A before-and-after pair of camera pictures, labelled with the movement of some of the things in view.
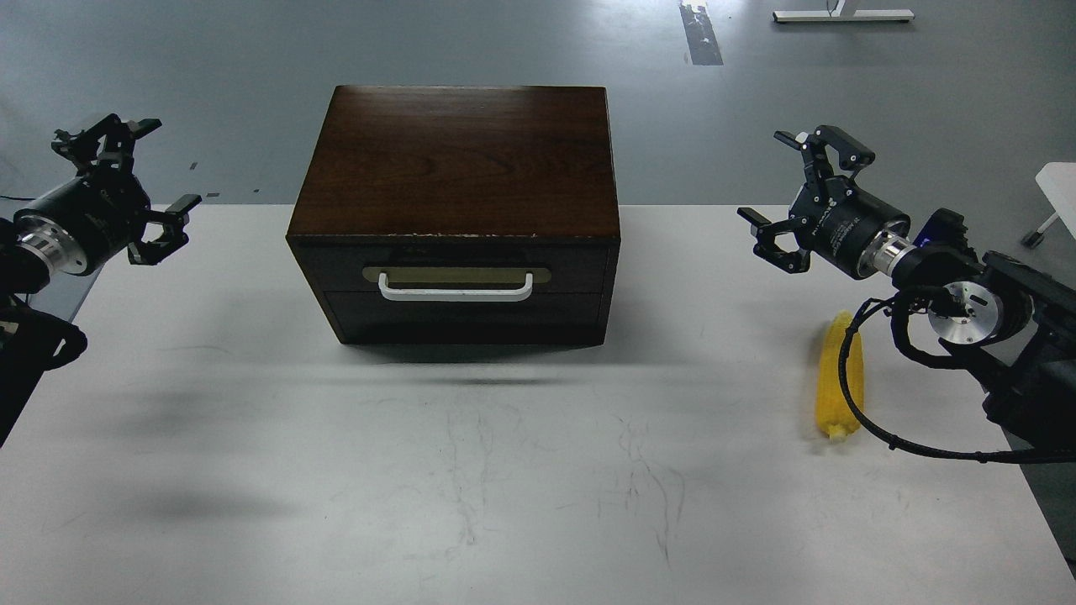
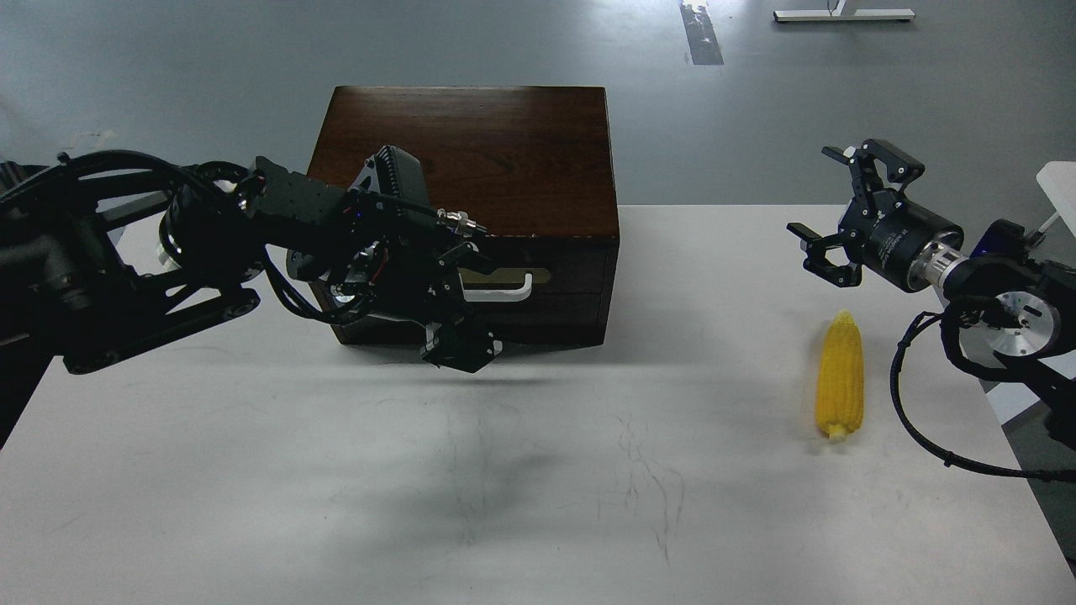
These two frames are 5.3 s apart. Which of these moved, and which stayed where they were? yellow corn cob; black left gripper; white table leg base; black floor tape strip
Moved: black left gripper
Stayed: yellow corn cob; white table leg base; black floor tape strip
